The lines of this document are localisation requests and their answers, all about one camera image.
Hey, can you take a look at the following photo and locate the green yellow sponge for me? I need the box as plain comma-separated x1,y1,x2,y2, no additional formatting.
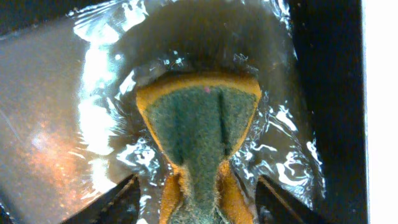
136,72,262,223

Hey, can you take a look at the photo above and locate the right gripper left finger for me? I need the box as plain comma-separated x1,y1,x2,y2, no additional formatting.
61,174,141,224

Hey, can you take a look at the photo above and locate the black rectangular water tray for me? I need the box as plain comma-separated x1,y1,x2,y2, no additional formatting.
1,1,369,223

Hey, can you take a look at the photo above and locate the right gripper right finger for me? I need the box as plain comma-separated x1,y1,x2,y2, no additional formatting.
255,175,330,224

